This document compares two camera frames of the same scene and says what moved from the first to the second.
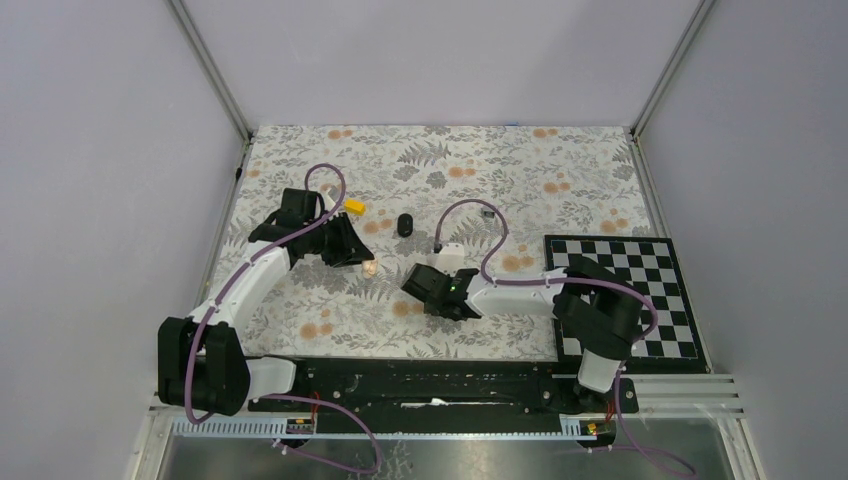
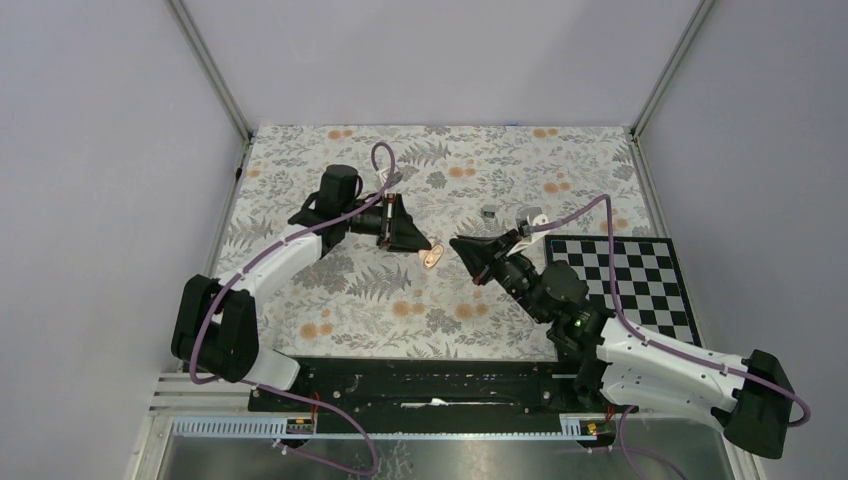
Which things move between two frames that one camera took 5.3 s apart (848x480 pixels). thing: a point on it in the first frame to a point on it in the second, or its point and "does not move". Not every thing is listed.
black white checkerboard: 649,263 does not move
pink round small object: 369,268 to 431,256
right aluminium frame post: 697,18 does not move
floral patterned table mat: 482,198 does not move
